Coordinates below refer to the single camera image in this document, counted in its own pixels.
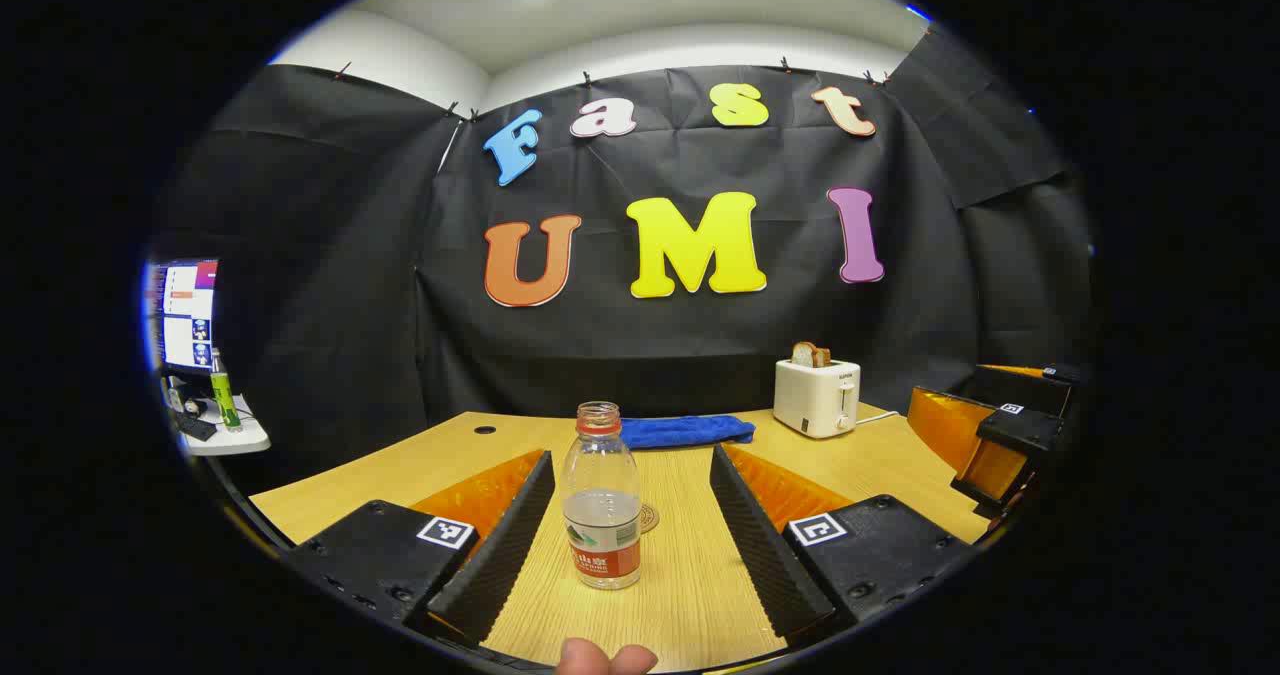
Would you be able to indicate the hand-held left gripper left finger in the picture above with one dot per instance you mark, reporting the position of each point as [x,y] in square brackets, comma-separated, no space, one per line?
[500,545]

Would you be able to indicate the white toaster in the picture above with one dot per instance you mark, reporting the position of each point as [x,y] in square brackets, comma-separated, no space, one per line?
[812,400]

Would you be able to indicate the green bottle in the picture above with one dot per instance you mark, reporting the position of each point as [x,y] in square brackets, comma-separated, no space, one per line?
[226,395]

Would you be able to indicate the blue towel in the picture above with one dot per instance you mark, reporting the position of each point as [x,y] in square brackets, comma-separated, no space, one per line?
[685,431]

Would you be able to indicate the round wooden coaster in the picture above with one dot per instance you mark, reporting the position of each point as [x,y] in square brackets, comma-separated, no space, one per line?
[650,518]

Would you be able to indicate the clear plastic water bottle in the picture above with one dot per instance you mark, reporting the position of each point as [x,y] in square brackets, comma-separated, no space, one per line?
[600,495]

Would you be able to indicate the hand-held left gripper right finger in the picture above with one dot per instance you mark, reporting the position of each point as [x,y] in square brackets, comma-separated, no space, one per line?
[765,545]

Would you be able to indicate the white side table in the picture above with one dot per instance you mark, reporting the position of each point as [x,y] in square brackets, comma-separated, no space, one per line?
[235,440]

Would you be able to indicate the computer monitor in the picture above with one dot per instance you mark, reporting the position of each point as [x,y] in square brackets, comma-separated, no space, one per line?
[188,315]

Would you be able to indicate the black keyboard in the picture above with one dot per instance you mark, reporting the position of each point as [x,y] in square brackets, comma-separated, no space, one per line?
[196,427]

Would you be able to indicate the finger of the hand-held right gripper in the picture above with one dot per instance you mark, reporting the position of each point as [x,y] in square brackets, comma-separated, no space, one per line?
[1030,390]
[1020,430]

